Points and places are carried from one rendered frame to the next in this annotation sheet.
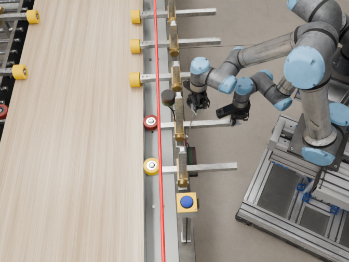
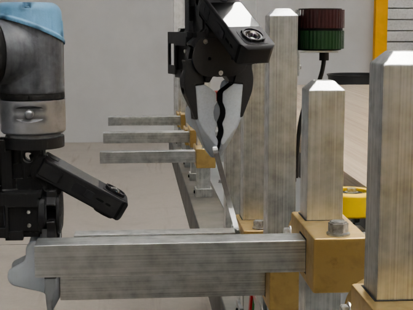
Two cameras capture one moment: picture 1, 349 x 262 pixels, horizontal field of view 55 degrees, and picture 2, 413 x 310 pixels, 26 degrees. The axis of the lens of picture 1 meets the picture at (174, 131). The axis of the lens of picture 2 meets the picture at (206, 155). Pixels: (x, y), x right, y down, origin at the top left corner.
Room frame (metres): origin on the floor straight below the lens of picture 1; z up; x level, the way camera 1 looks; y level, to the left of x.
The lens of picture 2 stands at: (2.00, -0.19, 1.16)
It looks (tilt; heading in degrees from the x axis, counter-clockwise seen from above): 8 degrees down; 176
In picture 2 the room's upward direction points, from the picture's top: straight up
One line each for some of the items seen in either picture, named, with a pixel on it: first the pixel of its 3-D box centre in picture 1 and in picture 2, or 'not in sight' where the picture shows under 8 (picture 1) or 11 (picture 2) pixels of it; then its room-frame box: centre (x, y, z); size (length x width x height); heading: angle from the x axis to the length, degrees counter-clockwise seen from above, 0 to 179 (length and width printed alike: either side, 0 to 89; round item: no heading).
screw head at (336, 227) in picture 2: not in sight; (338, 227); (1.23, -0.02, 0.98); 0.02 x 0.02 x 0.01
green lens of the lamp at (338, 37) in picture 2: (168, 99); (319, 39); (0.91, 0.02, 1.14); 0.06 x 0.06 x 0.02
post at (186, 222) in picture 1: (186, 225); (234, 151); (0.39, -0.03, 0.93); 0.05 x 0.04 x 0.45; 1
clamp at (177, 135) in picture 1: (178, 128); (283, 275); (0.93, -0.02, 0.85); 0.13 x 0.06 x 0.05; 1
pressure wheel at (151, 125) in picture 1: (151, 126); not in sight; (0.94, 0.12, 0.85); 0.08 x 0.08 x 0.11
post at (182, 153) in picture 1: (182, 172); (252, 199); (0.66, -0.03, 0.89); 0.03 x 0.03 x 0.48; 1
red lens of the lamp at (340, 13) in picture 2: (168, 96); (319, 18); (0.91, 0.02, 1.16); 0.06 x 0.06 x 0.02
